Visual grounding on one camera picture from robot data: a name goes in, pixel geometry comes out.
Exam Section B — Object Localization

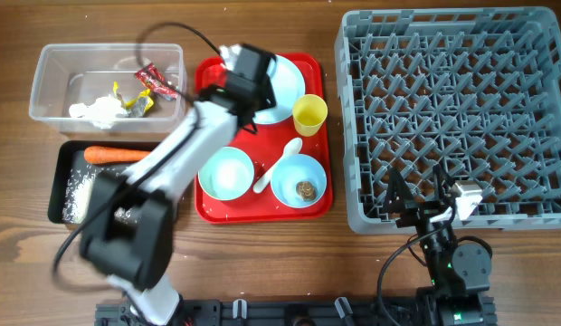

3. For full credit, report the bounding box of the orange carrot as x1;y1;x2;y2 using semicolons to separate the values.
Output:
84;146;150;165

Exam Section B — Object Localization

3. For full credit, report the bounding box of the red plastic tray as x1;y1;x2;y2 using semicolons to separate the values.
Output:
194;53;333;224

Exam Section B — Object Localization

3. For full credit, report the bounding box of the blue plastic bowl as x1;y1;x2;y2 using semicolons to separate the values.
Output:
270;154;328;209

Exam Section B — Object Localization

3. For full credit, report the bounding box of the white napkin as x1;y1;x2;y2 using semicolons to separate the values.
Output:
69;97;128;129

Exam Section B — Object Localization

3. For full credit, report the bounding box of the light blue plate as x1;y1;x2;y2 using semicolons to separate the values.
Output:
254;55;306;125

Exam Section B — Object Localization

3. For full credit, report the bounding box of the white plastic spoon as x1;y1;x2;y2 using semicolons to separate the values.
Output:
252;138;303;194

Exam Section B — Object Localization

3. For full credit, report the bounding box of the brown food lump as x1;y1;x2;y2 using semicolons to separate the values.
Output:
296;181;317;202

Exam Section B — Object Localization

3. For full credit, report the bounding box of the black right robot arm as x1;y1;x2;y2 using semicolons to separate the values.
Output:
376;165;493;325

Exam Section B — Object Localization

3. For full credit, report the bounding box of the white cooked rice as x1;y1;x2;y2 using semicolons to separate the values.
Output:
62;169;105;225

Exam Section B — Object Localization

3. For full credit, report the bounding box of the grey dishwasher rack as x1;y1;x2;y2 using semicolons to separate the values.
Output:
334;6;561;234

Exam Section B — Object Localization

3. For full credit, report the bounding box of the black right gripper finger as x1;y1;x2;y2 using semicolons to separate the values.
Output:
433;164;455;204
384;168;414;213

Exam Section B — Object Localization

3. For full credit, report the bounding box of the yellow plastic cup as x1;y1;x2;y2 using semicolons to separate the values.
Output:
292;94;328;137

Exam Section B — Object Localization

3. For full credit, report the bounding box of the green plastic bowl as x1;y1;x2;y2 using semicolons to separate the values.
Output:
197;147;254;201

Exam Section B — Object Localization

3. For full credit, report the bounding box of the yellow snack wrapper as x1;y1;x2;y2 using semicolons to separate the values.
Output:
113;81;155;118

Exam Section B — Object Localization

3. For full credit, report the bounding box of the black food waste tray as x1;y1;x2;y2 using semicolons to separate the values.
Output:
47;140;157;224

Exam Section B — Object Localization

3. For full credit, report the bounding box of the clear plastic waste bin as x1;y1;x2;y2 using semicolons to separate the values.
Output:
29;43;187;133

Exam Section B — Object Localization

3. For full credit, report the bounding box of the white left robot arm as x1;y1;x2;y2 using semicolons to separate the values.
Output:
78;44;278;325

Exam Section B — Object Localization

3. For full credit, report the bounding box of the red snack wrapper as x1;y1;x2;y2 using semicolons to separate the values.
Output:
135;62;178;101

